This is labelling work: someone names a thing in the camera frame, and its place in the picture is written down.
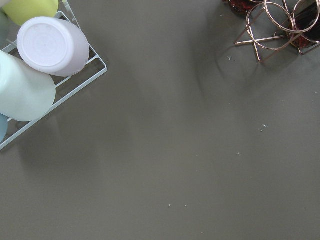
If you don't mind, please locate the rose gold wire bottle rack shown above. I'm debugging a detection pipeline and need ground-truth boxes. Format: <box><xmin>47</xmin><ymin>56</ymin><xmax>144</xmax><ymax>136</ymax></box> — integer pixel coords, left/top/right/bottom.
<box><xmin>233</xmin><ymin>0</ymin><xmax>320</xmax><ymax>62</ymax></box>

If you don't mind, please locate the tea bottle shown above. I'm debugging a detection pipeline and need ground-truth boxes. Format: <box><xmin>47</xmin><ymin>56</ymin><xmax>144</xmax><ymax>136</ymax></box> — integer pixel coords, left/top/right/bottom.
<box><xmin>289</xmin><ymin>0</ymin><xmax>320</xmax><ymax>49</ymax></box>
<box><xmin>223</xmin><ymin>0</ymin><xmax>264</xmax><ymax>16</ymax></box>

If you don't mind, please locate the upper tea bottle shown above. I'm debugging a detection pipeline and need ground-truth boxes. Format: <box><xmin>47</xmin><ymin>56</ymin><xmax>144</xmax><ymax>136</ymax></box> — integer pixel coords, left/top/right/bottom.
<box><xmin>289</xmin><ymin>0</ymin><xmax>320</xmax><ymax>49</ymax></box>

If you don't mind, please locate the lower left tea bottle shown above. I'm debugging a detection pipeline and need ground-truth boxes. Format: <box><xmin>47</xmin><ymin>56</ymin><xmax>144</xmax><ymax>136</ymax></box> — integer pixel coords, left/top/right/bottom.
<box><xmin>223</xmin><ymin>0</ymin><xmax>264</xmax><ymax>16</ymax></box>

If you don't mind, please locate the yellow-green plastic cup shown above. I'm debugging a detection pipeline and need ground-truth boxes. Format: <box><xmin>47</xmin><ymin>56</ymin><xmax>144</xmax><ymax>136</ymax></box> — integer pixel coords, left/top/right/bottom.
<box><xmin>1</xmin><ymin>0</ymin><xmax>59</xmax><ymax>26</ymax></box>

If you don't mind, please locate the lilac plastic cup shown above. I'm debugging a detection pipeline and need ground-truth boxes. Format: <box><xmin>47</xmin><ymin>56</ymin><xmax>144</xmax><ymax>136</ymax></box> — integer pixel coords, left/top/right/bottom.
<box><xmin>16</xmin><ymin>16</ymin><xmax>90</xmax><ymax>77</ymax></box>

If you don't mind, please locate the mint plastic cup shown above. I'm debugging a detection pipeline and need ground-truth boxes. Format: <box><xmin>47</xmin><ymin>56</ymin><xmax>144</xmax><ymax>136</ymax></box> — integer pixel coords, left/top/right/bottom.
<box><xmin>0</xmin><ymin>51</ymin><xmax>56</xmax><ymax>122</ymax></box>

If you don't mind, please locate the blue plastic cup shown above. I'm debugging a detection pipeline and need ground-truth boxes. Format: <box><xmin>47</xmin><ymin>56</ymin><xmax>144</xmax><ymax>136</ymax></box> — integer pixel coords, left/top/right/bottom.
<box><xmin>0</xmin><ymin>114</ymin><xmax>8</xmax><ymax>142</ymax></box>

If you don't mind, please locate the white wire cup rack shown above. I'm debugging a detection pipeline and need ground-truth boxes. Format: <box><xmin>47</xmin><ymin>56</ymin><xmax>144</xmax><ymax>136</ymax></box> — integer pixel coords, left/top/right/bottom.
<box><xmin>0</xmin><ymin>0</ymin><xmax>108</xmax><ymax>152</ymax></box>

